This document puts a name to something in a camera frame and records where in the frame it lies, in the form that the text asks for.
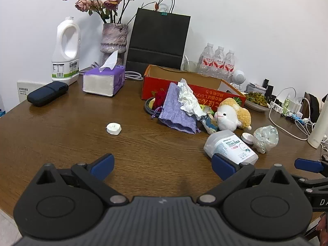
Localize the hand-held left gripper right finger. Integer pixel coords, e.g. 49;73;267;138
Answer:
197;153;294;207

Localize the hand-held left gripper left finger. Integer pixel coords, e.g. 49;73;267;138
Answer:
36;153;129;207

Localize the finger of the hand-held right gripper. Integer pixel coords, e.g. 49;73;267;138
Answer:
294;158;326;174
292;174;328;188

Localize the white plastic bottle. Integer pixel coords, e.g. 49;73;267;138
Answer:
204;130;259;165

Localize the white round cap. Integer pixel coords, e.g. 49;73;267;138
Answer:
241;132;255;145

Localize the small white cap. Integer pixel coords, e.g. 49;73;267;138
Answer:
106;123;122;135

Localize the clear snack wrapper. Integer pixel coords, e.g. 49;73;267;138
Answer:
201;115;218;134

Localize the clear plastic wrap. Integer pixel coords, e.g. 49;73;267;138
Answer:
253;125;279;154

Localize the white plush sheep toy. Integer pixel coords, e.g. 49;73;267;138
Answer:
214;98;252;131

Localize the grey braided cable coil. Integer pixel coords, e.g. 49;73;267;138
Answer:
145;98;164;116

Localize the purple knit pouch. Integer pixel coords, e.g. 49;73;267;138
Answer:
151;82;200;134

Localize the white tissue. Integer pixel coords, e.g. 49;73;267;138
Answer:
178;78;207;121

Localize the red rose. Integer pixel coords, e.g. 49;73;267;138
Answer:
153;89;168;109

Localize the red cardboard box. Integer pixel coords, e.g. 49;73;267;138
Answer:
141;65;247;108

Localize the person's right hand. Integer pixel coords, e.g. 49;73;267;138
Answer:
316;214;328;246

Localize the white thermos bottle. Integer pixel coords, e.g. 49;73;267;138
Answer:
307;100;328;148

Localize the white charger plug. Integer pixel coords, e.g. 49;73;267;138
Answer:
282;95;303;118

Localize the white power strip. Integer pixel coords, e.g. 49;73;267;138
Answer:
270;101;285;114

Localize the plate of green vegetables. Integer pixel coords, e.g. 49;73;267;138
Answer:
242;91;271;112

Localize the purple tissue pack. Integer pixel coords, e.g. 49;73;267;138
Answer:
82;50;126;97

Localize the small printed tin box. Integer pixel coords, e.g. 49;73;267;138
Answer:
246;82;267;93

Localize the white round robot speaker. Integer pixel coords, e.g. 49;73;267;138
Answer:
229;70;246;90

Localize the dark blue glasses case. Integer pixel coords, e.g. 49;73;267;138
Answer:
27;81;69;107

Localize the clear water bottle red label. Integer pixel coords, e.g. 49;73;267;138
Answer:
224;49;236;80
198;43;214;75
213;46;226;79

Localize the clear glass cup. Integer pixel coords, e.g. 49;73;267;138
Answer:
181;55;199;72

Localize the white plastic milk jug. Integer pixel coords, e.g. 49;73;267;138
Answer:
51;17;82;86

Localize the black paper bag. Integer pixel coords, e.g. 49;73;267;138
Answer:
125;0;191;70

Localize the white wall box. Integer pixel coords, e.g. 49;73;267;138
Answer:
17;81;49;105

